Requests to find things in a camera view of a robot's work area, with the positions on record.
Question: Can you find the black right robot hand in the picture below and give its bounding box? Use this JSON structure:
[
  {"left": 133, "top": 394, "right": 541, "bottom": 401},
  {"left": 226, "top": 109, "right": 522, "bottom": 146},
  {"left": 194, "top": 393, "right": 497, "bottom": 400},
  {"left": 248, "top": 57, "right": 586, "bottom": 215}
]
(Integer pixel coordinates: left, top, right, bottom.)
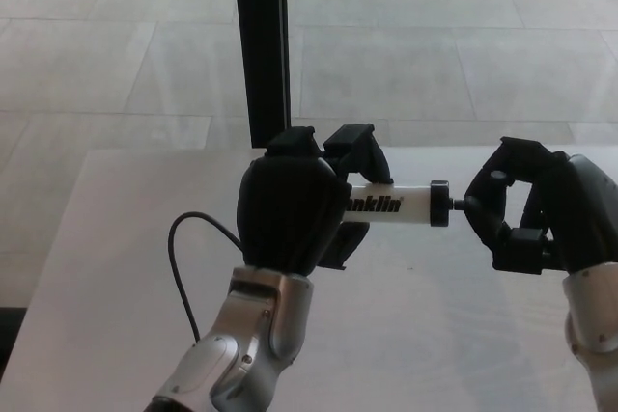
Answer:
[{"left": 463, "top": 136, "right": 618, "bottom": 274}]

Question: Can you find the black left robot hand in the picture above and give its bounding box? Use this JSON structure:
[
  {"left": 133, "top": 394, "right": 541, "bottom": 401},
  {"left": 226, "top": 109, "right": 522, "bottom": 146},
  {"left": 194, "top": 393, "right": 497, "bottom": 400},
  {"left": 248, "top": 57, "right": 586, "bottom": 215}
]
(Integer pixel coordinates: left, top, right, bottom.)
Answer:
[{"left": 238, "top": 123, "right": 395, "bottom": 277}]

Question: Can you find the white Franklin air pump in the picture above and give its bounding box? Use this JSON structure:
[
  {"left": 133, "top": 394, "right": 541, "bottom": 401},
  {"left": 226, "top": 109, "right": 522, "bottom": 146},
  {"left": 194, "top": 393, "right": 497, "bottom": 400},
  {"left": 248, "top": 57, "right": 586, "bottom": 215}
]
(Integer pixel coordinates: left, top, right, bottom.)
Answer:
[{"left": 340, "top": 179, "right": 467, "bottom": 229}]

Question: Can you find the black floor mat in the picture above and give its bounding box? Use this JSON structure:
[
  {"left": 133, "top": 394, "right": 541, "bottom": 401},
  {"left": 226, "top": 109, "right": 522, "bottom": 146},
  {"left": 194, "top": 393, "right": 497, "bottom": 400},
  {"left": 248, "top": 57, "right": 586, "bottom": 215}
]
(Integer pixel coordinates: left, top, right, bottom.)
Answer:
[{"left": 0, "top": 306, "right": 28, "bottom": 368}]

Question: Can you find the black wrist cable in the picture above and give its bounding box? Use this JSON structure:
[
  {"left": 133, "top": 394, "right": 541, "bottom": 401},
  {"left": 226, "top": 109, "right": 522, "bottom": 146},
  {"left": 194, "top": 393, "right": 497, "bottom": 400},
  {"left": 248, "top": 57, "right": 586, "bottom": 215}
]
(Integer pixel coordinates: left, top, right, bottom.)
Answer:
[{"left": 167, "top": 211, "right": 245, "bottom": 343}]

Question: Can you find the black vertical post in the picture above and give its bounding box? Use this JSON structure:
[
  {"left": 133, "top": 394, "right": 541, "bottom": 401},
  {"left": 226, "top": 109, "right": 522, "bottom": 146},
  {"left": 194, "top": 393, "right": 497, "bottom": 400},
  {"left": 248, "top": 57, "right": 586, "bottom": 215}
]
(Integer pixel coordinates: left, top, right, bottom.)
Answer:
[{"left": 231, "top": 0, "right": 293, "bottom": 149}]

